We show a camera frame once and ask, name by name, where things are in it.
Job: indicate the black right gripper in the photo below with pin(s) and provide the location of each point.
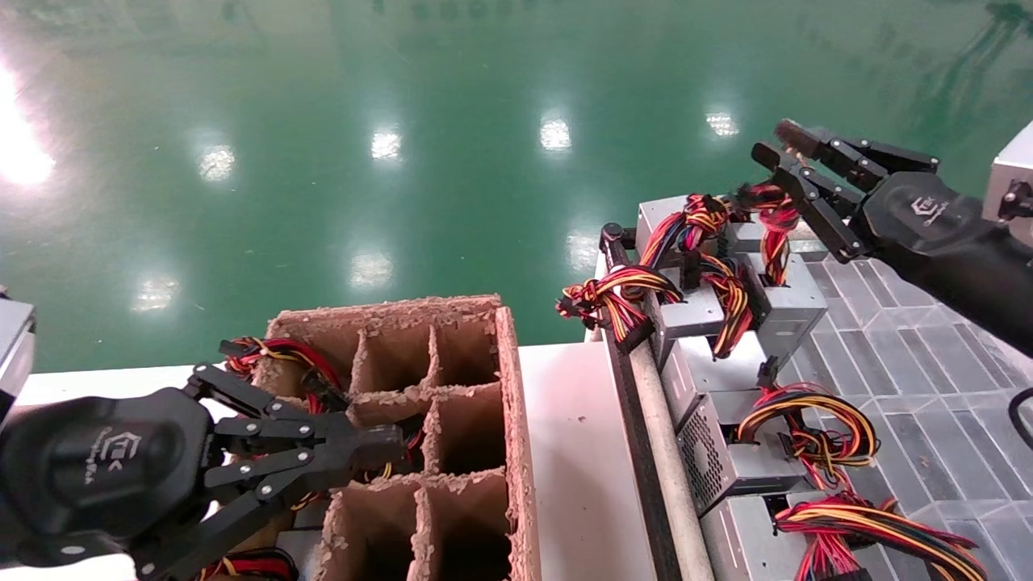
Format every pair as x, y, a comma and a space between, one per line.
928, 214

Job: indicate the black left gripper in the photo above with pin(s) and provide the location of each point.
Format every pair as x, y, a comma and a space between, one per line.
97, 468

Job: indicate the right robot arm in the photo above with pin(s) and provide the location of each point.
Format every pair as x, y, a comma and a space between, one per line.
984, 282

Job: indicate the brown cardboard box with dividers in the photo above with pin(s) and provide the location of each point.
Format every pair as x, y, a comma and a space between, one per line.
520, 452

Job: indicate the transparent plastic slide panel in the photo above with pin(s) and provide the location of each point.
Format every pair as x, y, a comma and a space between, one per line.
928, 387

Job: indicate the black pipe clamp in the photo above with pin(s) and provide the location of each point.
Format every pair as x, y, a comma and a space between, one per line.
615, 242

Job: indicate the silver power supply mesh grill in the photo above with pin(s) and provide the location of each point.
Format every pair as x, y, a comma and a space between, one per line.
710, 460

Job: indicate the white rack roller pipe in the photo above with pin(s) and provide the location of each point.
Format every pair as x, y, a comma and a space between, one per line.
678, 484

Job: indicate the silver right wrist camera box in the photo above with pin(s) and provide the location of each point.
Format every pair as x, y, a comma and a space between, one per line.
1013, 161

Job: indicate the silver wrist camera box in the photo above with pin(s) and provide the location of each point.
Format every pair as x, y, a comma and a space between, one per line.
1013, 161
14, 355

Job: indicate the black rack rail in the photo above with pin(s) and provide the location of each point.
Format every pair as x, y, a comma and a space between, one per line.
641, 452

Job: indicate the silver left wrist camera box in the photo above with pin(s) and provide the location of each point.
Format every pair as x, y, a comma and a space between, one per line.
14, 355

